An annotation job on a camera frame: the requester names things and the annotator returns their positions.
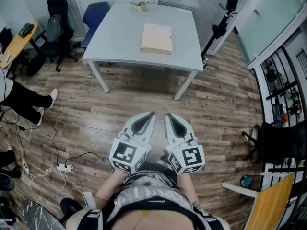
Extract black office chair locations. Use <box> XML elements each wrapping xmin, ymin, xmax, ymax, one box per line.
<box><xmin>34</xmin><ymin>0</ymin><xmax>79</xmax><ymax>73</ymax></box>

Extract beige rectangular board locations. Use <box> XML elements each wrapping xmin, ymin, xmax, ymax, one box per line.
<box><xmin>140</xmin><ymin>23</ymin><xmax>174</xmax><ymax>56</ymax></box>

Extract group of small assorted goods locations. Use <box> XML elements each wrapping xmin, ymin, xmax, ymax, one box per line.
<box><xmin>262</xmin><ymin>58</ymin><xmax>303</xmax><ymax>129</ymax></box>

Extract person's right forearm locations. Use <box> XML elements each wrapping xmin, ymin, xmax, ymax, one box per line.
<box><xmin>177</xmin><ymin>172</ymin><xmax>200</xmax><ymax>205</ymax></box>

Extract black cable with adapter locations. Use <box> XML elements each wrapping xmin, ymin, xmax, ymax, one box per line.
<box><xmin>18</xmin><ymin>117</ymin><xmax>60</xmax><ymax>165</ymax></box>

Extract black round bag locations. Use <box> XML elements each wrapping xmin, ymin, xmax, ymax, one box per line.
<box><xmin>25</xmin><ymin>54</ymin><xmax>47</xmax><ymax>77</ymax></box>

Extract frosted glass door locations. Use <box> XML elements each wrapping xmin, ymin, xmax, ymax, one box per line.
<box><xmin>236</xmin><ymin>0</ymin><xmax>307</xmax><ymax>68</ymax></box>

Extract black waste bin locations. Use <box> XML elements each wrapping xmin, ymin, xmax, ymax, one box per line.
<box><xmin>240</xmin><ymin>174</ymin><xmax>261</xmax><ymax>192</ymax></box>

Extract person's torso in grey top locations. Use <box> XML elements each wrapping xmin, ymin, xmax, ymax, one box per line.
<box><xmin>105</xmin><ymin>161</ymin><xmax>231</xmax><ymax>230</ymax></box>

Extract pink flowers in pot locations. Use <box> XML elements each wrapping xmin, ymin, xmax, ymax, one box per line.
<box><xmin>130</xmin><ymin>0</ymin><xmax>151</xmax><ymax>12</ymax></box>

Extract black white shoulder strap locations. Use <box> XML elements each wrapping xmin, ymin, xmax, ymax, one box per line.
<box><xmin>83</xmin><ymin>192</ymin><xmax>104</xmax><ymax>230</ymax></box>
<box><xmin>191</xmin><ymin>201</ymin><xmax>218</xmax><ymax>230</ymax></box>

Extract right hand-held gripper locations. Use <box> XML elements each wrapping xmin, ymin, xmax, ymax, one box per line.
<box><xmin>165</xmin><ymin>113</ymin><xmax>206</xmax><ymax>176</ymax></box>

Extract person's left forearm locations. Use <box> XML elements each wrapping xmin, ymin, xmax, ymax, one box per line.
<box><xmin>94</xmin><ymin>169</ymin><xmax>130</xmax><ymax>205</ymax></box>

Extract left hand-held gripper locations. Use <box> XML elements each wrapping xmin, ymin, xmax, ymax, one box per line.
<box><xmin>109</xmin><ymin>112</ymin><xmax>156</xmax><ymax>174</ymax></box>

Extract yellow top white frame table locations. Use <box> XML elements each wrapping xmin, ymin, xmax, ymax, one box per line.
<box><xmin>222</xmin><ymin>172</ymin><xmax>296</xmax><ymax>230</ymax></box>

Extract grey backpack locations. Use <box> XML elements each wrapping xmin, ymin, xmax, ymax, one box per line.
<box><xmin>46</xmin><ymin>13</ymin><xmax>63</xmax><ymax>43</ymax></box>

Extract black mesh chair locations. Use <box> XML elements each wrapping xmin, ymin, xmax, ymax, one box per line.
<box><xmin>241</xmin><ymin>121</ymin><xmax>307</xmax><ymax>172</ymax></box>

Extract blue chair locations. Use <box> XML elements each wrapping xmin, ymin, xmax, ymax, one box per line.
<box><xmin>81</xmin><ymin>1</ymin><xmax>111</xmax><ymax>49</ymax></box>

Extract orange round table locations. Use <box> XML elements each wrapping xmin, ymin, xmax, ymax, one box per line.
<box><xmin>0</xmin><ymin>22</ymin><xmax>41</xmax><ymax>79</ymax></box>

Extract white cable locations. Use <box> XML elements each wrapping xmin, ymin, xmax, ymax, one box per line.
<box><xmin>14</xmin><ymin>118</ymin><xmax>33</xmax><ymax>174</ymax></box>

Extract black pouch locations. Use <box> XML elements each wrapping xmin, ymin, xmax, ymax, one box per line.
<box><xmin>18</xmin><ymin>23</ymin><xmax>35</xmax><ymax>38</ymax></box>

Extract black tripod stand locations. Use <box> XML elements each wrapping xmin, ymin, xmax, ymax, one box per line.
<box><xmin>201</xmin><ymin>0</ymin><xmax>257</xmax><ymax>69</ymax></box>

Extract black metal shelf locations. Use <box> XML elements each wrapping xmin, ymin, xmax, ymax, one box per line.
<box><xmin>251</xmin><ymin>44</ymin><xmax>307</xmax><ymax>230</ymax></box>

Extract black round stool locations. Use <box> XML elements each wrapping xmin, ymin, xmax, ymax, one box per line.
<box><xmin>59</xmin><ymin>197</ymin><xmax>84</xmax><ymax>224</ymax></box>

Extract black marble pattern board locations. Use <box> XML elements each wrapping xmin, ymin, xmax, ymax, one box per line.
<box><xmin>21</xmin><ymin>199</ymin><xmax>65</xmax><ymax>230</ymax></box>

